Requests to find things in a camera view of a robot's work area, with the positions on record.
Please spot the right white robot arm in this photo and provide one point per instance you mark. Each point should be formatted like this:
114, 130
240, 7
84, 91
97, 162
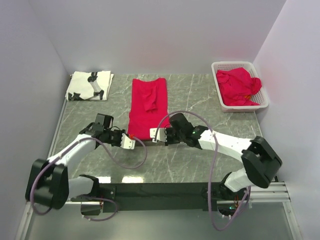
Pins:
260, 163

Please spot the red shirts in basket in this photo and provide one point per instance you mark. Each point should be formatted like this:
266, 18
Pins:
237, 87

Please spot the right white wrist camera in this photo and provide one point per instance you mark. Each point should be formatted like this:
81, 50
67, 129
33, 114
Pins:
158, 135

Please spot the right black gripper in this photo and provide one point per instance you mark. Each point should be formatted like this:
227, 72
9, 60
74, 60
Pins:
169, 142

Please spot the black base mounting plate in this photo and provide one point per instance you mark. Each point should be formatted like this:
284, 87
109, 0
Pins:
156, 196

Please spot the aluminium frame rail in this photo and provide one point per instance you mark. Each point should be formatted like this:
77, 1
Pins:
277, 192

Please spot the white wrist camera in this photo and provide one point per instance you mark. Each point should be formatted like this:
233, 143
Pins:
158, 135
126, 142

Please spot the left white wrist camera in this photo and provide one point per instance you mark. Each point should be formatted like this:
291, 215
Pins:
126, 142

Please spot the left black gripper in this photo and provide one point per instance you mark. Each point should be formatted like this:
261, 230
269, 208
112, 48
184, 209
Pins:
118, 144

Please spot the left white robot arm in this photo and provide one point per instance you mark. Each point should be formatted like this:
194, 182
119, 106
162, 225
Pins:
49, 182

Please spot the red t-shirt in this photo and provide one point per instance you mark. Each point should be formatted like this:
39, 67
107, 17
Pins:
149, 104

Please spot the folded white printed t-shirt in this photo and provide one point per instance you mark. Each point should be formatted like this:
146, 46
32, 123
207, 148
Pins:
89, 86

